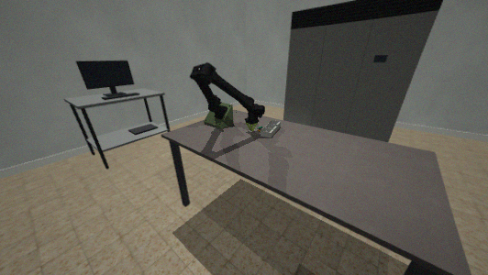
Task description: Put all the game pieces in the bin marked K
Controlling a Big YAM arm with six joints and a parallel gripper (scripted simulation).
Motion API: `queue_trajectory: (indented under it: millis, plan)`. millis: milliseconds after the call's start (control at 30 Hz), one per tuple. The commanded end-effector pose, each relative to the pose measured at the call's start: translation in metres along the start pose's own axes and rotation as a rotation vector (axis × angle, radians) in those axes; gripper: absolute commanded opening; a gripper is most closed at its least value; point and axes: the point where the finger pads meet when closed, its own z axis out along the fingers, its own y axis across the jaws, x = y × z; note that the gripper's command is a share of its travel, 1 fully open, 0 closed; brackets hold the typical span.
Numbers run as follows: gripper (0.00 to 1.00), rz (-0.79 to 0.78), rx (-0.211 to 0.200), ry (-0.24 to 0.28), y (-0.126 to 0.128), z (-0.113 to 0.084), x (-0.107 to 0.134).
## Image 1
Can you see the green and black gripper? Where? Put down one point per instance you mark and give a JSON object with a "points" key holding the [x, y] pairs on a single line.
{"points": [[250, 120]]}

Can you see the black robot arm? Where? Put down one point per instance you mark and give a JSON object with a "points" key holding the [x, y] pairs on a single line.
{"points": [[201, 75]]}

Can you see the white rack of three labelled bins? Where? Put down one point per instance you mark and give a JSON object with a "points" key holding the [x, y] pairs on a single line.
{"points": [[272, 127]]}

